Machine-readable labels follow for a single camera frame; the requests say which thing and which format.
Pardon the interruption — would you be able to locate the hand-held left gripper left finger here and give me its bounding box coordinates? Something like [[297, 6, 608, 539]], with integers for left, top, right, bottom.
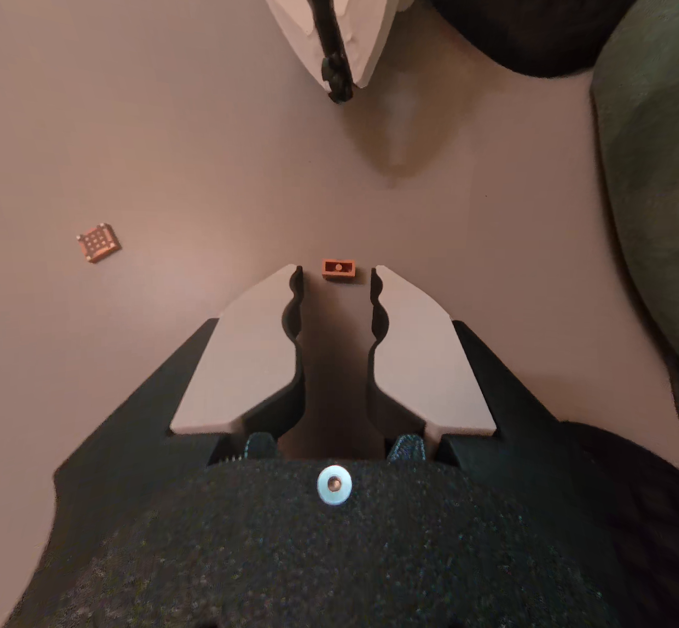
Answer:
[[170, 265, 307, 437]]

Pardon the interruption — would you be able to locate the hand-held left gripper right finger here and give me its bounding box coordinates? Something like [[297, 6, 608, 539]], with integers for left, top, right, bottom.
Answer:
[[366, 265, 498, 439]]

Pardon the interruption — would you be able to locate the black round toy plate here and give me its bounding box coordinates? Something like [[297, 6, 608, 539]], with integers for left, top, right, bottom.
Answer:
[[321, 53, 354, 105]]

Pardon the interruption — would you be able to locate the tan grid printed toy tile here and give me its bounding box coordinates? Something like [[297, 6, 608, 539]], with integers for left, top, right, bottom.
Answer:
[[76, 222, 122, 264]]

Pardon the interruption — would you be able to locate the grey desk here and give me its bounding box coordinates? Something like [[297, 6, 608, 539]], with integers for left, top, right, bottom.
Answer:
[[0, 0, 679, 618]]

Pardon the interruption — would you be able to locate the black mesh wrist rest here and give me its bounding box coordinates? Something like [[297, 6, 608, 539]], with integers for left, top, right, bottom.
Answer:
[[424, 0, 679, 78]]

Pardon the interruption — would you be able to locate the person's jeans leg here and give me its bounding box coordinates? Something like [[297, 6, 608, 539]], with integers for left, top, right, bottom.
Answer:
[[557, 418, 679, 628]]

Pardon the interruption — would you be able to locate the person's green hoodie torso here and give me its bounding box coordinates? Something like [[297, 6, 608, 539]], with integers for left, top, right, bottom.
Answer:
[[590, 0, 679, 356]]

